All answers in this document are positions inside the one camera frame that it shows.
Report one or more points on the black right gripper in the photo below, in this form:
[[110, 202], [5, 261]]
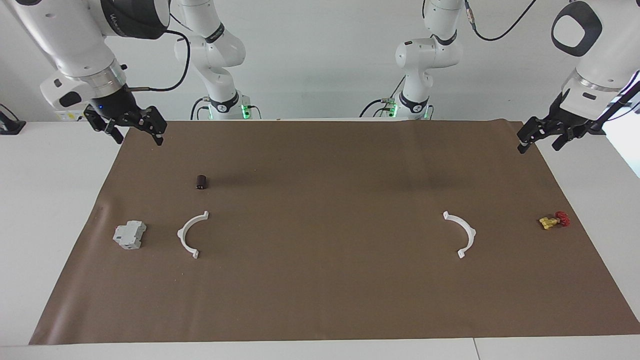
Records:
[[120, 112]]

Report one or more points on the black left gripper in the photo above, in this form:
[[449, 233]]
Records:
[[560, 122]]

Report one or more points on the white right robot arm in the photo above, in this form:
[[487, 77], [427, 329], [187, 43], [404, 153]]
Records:
[[65, 35]]

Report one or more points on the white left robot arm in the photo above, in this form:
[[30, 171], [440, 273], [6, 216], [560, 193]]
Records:
[[425, 55]]

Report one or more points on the dark brown small cylinder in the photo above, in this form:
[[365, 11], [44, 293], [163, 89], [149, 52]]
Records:
[[201, 182]]

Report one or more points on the black angled stand rod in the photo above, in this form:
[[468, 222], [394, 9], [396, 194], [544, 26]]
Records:
[[617, 102]]

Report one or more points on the grey circuit breaker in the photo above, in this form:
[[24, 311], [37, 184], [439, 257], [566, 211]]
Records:
[[129, 235]]

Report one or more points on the green lit base connector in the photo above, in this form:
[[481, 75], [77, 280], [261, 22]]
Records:
[[390, 107], [244, 111]]

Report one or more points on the brown paper table mat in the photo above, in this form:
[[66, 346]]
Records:
[[320, 290]]

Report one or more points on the white wall socket box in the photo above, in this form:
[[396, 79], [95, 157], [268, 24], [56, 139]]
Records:
[[67, 116]]

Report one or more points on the black table clamp mount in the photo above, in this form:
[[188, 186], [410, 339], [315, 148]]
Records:
[[11, 126]]

